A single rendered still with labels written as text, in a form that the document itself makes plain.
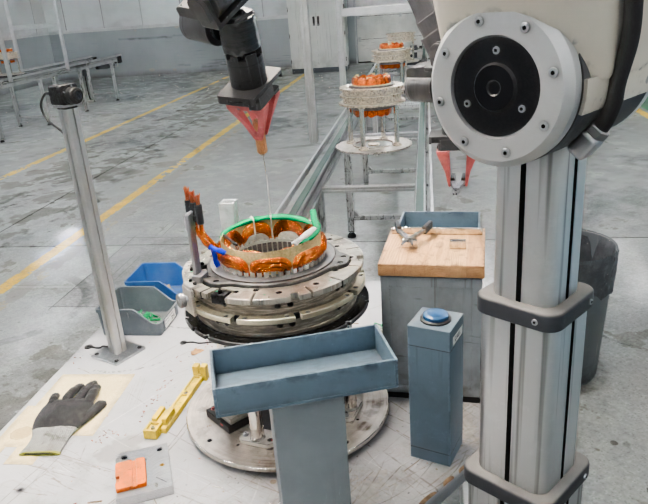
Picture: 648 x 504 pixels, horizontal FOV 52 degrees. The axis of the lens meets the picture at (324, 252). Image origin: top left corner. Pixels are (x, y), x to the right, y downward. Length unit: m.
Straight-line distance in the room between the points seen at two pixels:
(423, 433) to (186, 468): 0.41
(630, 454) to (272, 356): 1.78
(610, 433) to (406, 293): 1.55
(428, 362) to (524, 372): 0.27
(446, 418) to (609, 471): 1.41
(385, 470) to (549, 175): 0.62
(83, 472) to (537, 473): 0.77
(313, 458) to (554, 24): 0.64
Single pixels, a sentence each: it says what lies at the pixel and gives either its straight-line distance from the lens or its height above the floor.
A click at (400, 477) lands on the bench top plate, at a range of 1.15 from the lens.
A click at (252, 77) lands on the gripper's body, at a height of 1.42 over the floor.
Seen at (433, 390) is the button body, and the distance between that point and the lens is 1.10.
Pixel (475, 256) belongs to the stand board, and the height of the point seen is 1.06.
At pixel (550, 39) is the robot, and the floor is 1.47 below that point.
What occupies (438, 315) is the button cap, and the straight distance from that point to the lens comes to 1.06.
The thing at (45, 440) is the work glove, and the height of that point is 0.79.
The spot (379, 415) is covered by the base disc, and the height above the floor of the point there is 0.80.
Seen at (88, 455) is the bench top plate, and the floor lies 0.78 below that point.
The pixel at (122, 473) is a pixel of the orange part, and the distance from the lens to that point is 1.21.
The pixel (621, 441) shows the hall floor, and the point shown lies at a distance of 2.62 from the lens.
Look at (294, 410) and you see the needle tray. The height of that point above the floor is 1.00.
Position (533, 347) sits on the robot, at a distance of 0.81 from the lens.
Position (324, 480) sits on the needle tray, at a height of 0.88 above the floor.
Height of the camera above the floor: 1.52
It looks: 21 degrees down
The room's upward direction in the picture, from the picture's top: 4 degrees counter-clockwise
